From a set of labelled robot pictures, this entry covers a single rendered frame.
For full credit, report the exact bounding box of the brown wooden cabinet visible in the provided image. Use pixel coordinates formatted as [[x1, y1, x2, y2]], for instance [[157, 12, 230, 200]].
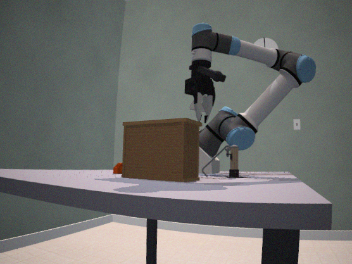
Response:
[[122, 118, 202, 182]]

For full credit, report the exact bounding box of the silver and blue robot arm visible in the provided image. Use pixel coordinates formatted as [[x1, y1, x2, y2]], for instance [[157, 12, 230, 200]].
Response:
[[191, 23, 316, 157]]

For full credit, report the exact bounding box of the orange flat bar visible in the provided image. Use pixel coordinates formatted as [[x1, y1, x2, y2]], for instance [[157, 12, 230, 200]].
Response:
[[113, 163, 122, 174]]

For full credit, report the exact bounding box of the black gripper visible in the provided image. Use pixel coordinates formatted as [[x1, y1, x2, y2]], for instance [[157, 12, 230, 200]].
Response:
[[185, 60, 215, 123]]

